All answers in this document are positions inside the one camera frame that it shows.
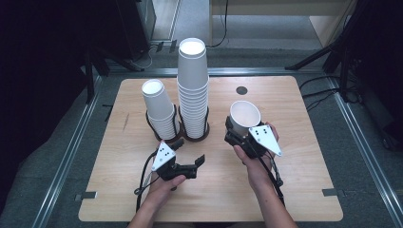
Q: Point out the light wooden cabinet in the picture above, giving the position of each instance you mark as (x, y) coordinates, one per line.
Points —
(326, 27)

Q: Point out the black metal stand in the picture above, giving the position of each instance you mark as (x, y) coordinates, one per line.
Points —
(90, 79)

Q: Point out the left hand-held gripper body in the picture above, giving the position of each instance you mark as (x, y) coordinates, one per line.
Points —
(163, 156)

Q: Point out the grey tape strip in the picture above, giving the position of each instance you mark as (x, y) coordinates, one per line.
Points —
(87, 195)
(331, 192)

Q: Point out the person's right hand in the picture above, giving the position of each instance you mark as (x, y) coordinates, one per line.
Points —
(258, 172)

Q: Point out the metal floor rail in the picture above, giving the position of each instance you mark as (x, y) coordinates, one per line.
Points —
(253, 71)
(371, 158)
(66, 158)

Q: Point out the short stack of white cups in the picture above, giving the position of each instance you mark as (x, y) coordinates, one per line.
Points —
(157, 104)

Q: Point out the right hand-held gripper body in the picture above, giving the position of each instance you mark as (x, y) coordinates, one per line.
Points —
(264, 139)

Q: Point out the black tripod stand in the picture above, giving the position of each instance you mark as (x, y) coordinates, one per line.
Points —
(310, 57)

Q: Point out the tall stack of white cups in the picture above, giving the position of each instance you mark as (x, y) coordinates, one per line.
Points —
(192, 95)

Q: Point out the dark round table grommet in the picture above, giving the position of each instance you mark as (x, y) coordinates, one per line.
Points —
(241, 90)

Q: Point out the white paper cup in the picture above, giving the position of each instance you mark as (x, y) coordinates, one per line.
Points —
(244, 115)

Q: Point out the black computer cabinet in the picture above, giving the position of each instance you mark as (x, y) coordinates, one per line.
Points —
(136, 25)

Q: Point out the person's left hand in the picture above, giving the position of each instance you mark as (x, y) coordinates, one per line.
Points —
(163, 191)

